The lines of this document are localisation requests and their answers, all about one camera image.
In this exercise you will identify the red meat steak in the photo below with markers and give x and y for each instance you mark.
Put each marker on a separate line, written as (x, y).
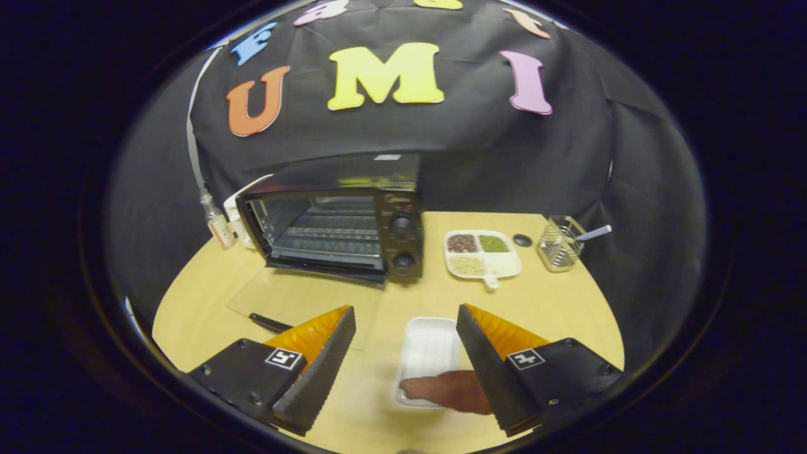
(449, 391)

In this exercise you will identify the small black round cap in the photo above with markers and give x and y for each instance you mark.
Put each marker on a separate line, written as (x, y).
(522, 239)

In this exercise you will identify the metal spoon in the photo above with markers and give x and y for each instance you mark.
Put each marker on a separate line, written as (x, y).
(596, 232)

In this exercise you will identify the black toaster oven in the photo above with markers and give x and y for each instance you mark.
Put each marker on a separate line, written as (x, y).
(403, 227)

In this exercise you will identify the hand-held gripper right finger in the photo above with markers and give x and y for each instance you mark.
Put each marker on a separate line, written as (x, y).
(492, 378)

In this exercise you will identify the white foam tray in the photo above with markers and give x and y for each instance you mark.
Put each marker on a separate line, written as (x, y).
(430, 347)

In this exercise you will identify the small clear bottle orange label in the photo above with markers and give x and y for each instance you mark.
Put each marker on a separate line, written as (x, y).
(219, 231)

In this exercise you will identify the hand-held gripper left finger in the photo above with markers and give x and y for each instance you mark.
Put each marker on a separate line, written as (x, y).
(318, 378)

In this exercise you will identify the white divided plate with grains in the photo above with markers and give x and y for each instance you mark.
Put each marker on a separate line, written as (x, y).
(505, 265)

